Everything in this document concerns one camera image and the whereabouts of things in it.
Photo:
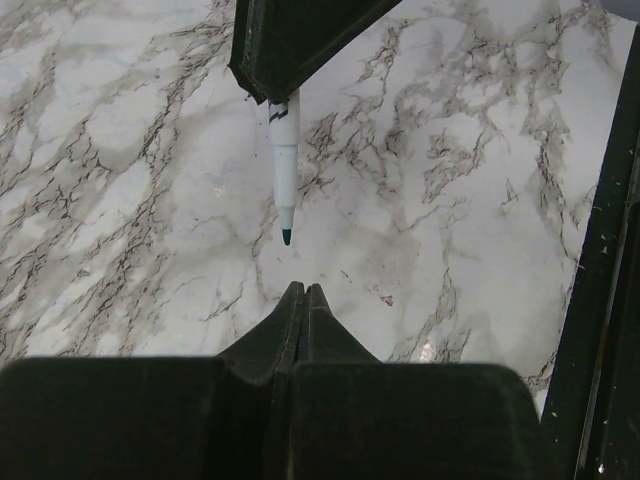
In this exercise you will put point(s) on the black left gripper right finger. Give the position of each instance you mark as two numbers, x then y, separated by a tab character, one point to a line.
354	417

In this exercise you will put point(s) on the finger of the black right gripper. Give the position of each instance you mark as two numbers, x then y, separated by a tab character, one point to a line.
307	34
253	24

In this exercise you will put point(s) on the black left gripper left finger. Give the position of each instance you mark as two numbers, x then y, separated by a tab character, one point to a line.
167	417

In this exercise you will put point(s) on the green white marker pen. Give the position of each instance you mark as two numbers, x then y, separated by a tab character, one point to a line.
284	136

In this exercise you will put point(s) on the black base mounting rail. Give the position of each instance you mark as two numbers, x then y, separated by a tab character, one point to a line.
566	407

